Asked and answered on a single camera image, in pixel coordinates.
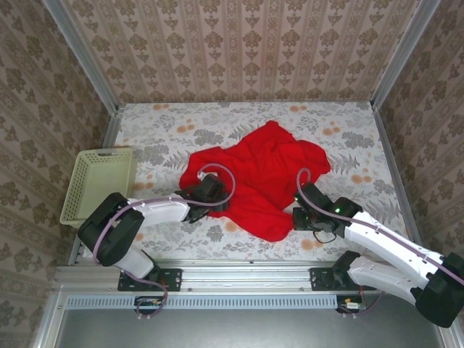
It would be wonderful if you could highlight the red t-shirt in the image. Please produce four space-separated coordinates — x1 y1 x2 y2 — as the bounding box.
179 120 333 243

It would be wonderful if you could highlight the small black connector box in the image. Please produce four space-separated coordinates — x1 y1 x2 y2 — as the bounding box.
336 295 365 313
134 295 164 315

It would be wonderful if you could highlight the pale green perforated plastic basket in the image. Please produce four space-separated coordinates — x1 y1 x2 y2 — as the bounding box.
59 147 138 230

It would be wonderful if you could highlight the floral table cover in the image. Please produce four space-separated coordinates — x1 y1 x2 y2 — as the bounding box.
78 101 417 262

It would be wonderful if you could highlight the grey metal sheet panel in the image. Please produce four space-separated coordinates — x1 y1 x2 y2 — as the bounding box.
54 293 445 348

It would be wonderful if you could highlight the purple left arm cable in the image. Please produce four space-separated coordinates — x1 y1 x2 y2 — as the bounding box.
92 163 236 322

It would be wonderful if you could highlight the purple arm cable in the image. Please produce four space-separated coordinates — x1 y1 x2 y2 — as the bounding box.
92 163 236 322
296 167 464 320

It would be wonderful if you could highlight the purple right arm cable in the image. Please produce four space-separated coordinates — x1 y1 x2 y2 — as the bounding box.
296 167 464 320

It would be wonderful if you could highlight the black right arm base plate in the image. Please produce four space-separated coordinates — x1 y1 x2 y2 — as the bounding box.
310 267 377 291

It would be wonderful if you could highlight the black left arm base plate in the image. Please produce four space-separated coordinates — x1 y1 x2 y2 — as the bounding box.
117 268 182 292

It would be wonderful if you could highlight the aluminium mounting rail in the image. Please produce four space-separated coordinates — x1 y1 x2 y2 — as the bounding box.
52 263 449 291

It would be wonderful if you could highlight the grey slotted cable duct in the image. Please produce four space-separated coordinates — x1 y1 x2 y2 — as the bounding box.
67 294 340 310

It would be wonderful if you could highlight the aluminium frame post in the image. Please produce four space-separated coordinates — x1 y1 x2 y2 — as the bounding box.
370 0 442 109
41 0 120 113

